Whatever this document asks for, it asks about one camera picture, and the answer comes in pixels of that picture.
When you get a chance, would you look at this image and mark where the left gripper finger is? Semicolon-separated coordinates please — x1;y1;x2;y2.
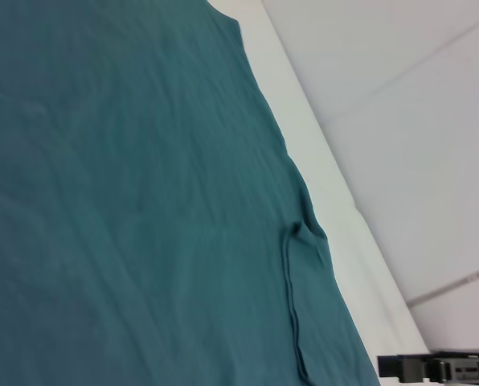
377;349;479;384

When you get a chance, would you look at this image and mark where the blue shirt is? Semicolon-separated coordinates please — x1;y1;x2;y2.
0;0;380;386

